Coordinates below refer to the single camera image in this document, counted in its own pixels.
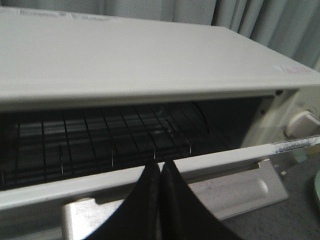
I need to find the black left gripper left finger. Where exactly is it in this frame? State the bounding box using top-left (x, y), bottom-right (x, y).
top-left (92, 160), bottom-right (160, 240)

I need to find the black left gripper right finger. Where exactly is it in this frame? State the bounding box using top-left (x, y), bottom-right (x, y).
top-left (159, 161), bottom-right (241, 240)

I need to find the oven glass door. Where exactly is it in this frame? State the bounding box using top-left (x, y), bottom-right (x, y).
top-left (0, 135), bottom-right (320, 240)

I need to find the white toaster oven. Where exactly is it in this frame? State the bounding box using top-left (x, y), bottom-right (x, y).
top-left (0, 6), bottom-right (320, 193)

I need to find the lower oven knob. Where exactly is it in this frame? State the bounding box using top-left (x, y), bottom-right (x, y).
top-left (284, 110), bottom-right (320, 138)

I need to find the light green plate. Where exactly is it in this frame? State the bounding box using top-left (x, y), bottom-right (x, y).
top-left (307, 170), bottom-right (320, 212)

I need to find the metal wire oven rack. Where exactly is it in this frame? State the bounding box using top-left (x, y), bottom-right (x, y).
top-left (0, 103), bottom-right (214, 190)

